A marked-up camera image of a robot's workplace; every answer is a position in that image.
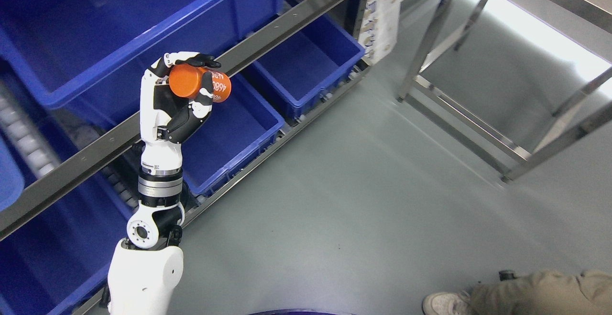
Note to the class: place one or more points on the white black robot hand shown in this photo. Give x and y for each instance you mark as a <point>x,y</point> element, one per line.
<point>167,121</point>

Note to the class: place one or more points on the orange cylindrical capacitor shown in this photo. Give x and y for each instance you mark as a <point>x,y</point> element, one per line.
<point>186,81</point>

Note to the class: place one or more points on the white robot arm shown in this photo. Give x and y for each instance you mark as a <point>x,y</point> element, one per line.
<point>148,264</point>

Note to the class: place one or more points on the large blue bin right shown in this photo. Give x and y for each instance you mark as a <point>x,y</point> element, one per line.
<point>88,56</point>

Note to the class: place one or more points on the white roller track left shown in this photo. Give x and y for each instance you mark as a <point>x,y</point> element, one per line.
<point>25,137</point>

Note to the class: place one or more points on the blue lower bin far right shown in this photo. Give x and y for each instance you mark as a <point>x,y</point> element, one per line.
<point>295,75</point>

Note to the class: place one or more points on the blue lower bin centre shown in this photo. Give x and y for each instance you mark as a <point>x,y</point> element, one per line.
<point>58,260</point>

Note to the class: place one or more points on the white shoe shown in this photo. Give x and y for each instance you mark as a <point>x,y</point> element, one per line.
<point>446,304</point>

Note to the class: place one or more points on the steel table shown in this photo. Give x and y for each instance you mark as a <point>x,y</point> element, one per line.
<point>510,102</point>

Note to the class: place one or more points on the beige trouser leg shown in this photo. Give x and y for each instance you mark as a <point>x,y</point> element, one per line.
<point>545,292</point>

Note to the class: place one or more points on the steel shelf rail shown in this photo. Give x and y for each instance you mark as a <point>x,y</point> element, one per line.
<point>91,159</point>

